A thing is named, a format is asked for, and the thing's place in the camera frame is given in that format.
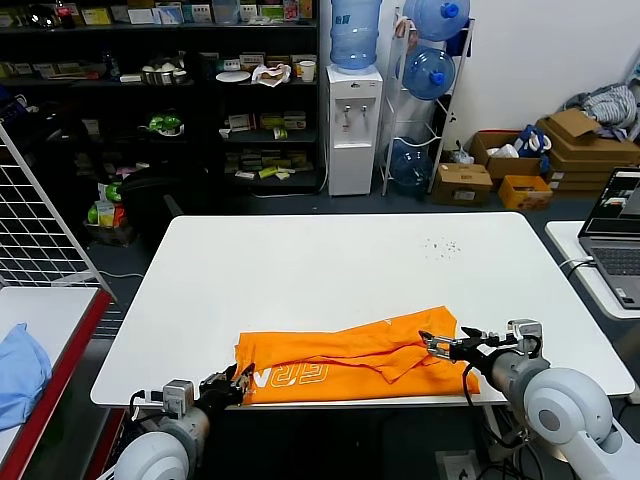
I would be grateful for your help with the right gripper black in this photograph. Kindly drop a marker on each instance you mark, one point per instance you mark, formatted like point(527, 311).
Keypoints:
point(477, 350)

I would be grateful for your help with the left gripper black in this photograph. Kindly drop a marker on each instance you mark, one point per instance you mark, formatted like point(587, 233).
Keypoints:
point(222, 392)

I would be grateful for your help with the orange t-shirt white logo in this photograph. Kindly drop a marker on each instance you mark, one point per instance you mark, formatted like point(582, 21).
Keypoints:
point(350, 375)

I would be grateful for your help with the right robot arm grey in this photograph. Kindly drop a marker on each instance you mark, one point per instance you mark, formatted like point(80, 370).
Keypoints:
point(570, 405)

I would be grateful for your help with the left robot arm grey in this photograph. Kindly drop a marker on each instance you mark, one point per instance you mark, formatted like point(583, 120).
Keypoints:
point(150, 457)

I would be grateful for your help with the grey clothes pile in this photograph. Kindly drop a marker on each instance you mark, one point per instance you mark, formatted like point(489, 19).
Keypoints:
point(610, 105)

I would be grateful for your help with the white table leg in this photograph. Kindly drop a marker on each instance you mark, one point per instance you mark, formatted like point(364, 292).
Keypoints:
point(491, 422)

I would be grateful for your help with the scattered dark crumbs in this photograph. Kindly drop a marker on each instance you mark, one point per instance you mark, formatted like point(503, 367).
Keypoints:
point(442, 247)

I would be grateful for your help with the white side table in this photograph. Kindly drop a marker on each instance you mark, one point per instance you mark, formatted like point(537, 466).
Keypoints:
point(565, 240)

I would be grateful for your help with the closed brown cardboard box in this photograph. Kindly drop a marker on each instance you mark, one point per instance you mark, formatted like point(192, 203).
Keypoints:
point(462, 182)

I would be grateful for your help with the yellow cardboard box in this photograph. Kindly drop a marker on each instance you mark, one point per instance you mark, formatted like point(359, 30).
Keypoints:
point(522, 195)

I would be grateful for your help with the grey laptop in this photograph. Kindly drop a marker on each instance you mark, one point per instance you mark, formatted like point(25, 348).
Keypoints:
point(615, 260)

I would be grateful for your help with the open brown cardboard box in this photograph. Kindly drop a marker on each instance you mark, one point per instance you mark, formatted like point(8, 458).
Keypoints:
point(505, 167)

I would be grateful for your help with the crumpled grey plastic bag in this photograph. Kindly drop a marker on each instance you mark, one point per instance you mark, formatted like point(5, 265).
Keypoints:
point(462, 154)

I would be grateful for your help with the brown grocery basket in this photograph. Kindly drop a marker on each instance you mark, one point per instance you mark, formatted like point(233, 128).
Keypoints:
point(107, 234)

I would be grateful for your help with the orange snack packet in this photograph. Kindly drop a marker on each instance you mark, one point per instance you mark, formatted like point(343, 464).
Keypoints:
point(119, 215)

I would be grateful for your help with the black office chair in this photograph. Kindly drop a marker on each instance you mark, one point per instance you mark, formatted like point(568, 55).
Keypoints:
point(150, 195)

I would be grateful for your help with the small green packet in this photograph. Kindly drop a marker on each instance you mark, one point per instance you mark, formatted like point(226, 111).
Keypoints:
point(280, 133)
point(268, 172)

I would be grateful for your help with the white yellow carton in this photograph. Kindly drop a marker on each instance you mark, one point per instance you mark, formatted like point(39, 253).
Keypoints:
point(105, 214)

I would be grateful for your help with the red edged white table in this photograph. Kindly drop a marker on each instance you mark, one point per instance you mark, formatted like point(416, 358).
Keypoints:
point(40, 305)

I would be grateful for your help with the blue white bag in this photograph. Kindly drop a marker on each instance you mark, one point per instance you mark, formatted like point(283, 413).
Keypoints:
point(532, 140)

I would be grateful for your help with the white water dispenser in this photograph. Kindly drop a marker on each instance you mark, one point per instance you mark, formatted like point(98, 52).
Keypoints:
point(352, 150)

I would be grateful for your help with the light blue cloth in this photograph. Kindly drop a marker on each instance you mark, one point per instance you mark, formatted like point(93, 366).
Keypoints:
point(20, 370)

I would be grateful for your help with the green round fruit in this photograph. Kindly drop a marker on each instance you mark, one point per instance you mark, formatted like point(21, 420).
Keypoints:
point(93, 214)

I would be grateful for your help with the green white snack bag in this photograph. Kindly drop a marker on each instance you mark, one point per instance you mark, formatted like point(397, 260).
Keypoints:
point(110, 192)

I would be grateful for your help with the black shelving unit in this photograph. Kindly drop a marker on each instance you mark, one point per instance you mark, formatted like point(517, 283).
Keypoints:
point(207, 150)

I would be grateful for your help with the stack of flat cardboard boxes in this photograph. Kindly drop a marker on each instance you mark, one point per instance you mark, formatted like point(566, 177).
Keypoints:
point(590, 155)

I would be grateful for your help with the red white product box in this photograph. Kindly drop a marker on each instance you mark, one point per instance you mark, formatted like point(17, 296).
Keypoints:
point(241, 122)

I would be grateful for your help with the yellow green product box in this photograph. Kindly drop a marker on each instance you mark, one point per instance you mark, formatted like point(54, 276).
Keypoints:
point(272, 121)

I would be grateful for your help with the white metal jug rack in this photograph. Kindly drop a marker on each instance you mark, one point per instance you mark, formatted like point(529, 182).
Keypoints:
point(392, 90)

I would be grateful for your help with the white green product box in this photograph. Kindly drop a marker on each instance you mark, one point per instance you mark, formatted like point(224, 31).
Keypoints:
point(295, 120)

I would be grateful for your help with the green vegetable bag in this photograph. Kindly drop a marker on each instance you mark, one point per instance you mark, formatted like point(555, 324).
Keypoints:
point(162, 122)

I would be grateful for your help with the white plate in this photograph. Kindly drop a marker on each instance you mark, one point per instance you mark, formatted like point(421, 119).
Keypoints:
point(232, 75)

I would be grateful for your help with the white plastic food bag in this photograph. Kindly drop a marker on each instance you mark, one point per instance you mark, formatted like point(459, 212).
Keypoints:
point(270, 75)

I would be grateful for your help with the white paper cup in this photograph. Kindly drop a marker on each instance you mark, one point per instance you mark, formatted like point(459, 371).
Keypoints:
point(307, 71)

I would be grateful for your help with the metal bowl with buns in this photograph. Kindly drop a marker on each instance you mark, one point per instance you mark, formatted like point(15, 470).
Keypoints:
point(160, 75)

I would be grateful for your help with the blue labelled water jug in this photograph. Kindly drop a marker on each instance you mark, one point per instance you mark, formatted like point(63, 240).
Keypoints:
point(355, 35)

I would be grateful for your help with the clear blue plastic box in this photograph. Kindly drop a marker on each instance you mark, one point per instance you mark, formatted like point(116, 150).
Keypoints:
point(226, 11)

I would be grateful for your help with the teal product box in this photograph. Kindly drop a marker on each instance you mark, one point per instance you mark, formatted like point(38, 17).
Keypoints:
point(197, 12)

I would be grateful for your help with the pink product box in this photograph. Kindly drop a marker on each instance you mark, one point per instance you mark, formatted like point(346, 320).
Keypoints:
point(292, 9)

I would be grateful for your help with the white blue product box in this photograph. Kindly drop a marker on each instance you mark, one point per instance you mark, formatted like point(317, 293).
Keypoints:
point(167, 14)

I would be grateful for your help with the dark cola bottle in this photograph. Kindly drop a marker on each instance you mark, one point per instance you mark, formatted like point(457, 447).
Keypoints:
point(65, 12)

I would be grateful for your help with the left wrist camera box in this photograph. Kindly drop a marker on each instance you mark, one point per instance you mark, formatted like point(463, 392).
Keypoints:
point(177, 397)

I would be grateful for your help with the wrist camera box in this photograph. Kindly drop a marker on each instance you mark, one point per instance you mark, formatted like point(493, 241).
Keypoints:
point(527, 335)
point(177, 397)

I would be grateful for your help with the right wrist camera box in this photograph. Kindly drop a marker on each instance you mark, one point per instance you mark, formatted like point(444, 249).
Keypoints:
point(527, 335)

